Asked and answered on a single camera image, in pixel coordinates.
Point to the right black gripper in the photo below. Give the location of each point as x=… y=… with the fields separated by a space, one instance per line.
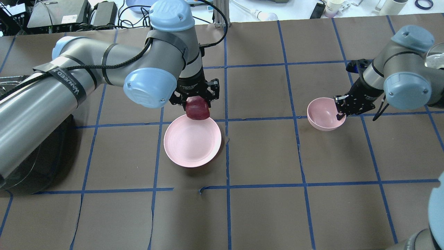
x=360 y=94

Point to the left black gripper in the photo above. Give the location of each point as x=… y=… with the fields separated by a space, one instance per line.
x=193 y=88

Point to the red apple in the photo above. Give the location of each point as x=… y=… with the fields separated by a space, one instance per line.
x=197 y=108

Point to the pink bowl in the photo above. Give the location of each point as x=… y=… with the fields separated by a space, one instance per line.
x=323 y=115

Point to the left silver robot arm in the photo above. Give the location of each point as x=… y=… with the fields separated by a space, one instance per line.
x=168 y=69

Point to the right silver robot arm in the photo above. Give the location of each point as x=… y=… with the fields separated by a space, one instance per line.
x=406 y=72

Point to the pink plate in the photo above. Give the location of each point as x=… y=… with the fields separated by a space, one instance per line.
x=192 y=143

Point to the white paper cup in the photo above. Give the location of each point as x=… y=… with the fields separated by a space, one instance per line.
x=332 y=7

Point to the black phone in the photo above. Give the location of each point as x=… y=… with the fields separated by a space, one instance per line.
x=318 y=11

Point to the black power brick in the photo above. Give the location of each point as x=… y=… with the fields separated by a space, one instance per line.
x=105 y=13

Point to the black computer box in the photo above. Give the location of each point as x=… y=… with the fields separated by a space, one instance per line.
x=58 y=13

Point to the black rice cooker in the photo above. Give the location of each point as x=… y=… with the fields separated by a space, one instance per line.
x=31 y=156

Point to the aluminium frame post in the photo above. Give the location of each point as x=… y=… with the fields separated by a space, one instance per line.
x=221 y=13

